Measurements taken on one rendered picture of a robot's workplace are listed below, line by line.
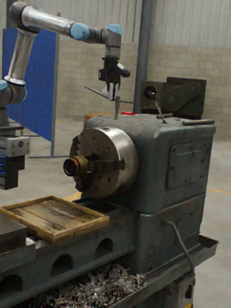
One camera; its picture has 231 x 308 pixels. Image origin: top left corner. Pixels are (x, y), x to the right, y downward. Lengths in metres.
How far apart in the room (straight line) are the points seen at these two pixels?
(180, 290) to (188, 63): 10.01
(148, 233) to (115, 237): 0.19
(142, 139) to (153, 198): 0.27
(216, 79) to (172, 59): 1.43
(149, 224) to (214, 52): 10.05
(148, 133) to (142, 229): 0.44
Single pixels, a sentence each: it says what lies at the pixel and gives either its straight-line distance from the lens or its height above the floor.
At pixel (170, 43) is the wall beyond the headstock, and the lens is 12.04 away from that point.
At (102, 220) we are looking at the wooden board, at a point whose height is 0.90.
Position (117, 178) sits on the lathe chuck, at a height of 1.05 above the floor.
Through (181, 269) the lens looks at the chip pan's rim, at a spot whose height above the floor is 0.56.
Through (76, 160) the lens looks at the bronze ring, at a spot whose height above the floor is 1.11.
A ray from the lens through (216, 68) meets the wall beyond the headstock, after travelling 11.64.
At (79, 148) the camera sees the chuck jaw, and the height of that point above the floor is 1.15.
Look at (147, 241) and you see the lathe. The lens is 1.87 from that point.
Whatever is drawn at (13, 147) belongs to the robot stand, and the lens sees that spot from 2.04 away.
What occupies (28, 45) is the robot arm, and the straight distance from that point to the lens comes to 2.21.
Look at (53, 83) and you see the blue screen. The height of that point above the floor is 1.24.
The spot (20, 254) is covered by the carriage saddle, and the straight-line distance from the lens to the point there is 1.30.
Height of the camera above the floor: 1.48
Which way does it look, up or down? 12 degrees down
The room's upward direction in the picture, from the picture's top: 5 degrees clockwise
